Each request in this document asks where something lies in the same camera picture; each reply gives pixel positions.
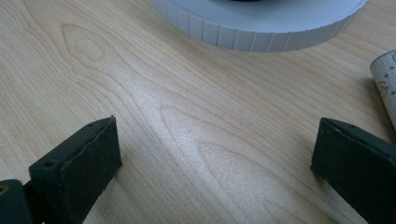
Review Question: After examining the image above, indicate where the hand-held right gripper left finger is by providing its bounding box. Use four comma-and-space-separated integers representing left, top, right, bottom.
28, 115, 123, 224

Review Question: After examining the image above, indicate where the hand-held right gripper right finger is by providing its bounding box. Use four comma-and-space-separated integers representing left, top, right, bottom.
310, 117, 396, 224

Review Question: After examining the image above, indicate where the pale green patterned key case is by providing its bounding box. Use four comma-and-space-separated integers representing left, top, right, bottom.
369, 49, 396, 131

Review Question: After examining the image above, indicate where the white round bowl chrome rim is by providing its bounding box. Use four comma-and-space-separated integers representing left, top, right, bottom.
150, 0, 369, 53

